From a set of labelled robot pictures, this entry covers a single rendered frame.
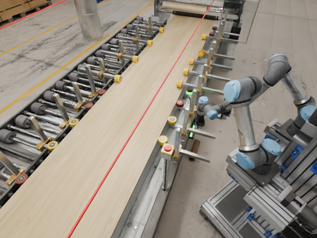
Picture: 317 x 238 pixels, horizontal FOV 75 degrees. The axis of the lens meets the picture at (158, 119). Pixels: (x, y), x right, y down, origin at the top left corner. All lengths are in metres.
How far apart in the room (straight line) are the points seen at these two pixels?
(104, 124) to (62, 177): 0.56
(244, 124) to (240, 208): 1.23
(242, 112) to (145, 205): 1.03
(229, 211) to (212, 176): 0.53
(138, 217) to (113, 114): 0.92
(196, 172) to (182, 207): 0.47
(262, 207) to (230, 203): 0.81
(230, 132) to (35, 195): 2.48
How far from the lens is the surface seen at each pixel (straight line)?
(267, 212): 1.55
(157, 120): 1.88
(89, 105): 2.12
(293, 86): 1.79
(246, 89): 1.23
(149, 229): 1.62
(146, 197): 1.78
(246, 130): 1.28
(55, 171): 1.73
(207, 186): 2.58
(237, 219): 2.28
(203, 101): 1.59
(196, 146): 2.76
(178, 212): 2.41
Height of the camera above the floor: 2.25
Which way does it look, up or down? 46 degrees down
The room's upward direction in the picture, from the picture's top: straight up
